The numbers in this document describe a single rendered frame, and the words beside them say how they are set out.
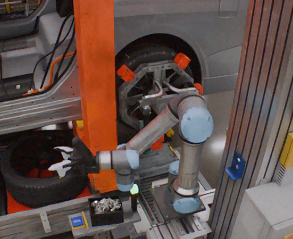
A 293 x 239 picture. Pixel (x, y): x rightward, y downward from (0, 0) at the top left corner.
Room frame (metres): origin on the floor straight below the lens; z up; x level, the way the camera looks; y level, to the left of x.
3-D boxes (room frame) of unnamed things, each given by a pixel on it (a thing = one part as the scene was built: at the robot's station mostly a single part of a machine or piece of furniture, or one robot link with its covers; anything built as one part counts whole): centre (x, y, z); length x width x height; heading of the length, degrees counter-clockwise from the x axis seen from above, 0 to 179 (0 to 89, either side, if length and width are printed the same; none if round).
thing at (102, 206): (1.35, 0.25, 0.51); 0.20 x 0.14 x 0.13; 103
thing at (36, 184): (1.84, 0.77, 0.39); 0.66 x 0.66 x 0.24
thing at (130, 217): (1.34, 0.26, 0.44); 0.43 x 0.17 x 0.03; 113
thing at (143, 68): (2.11, -0.05, 0.85); 0.54 x 0.07 x 0.54; 113
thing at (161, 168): (2.27, 0.02, 0.13); 0.50 x 0.36 x 0.10; 113
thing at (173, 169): (1.18, -0.16, 0.98); 0.13 x 0.12 x 0.14; 6
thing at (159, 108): (2.04, -0.07, 0.85); 0.21 x 0.14 x 0.14; 23
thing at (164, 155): (2.27, 0.02, 0.32); 0.40 x 0.30 x 0.28; 113
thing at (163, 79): (2.04, -0.19, 1.03); 0.19 x 0.18 x 0.11; 23
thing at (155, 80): (1.96, 0.00, 1.03); 0.19 x 0.18 x 0.11; 23
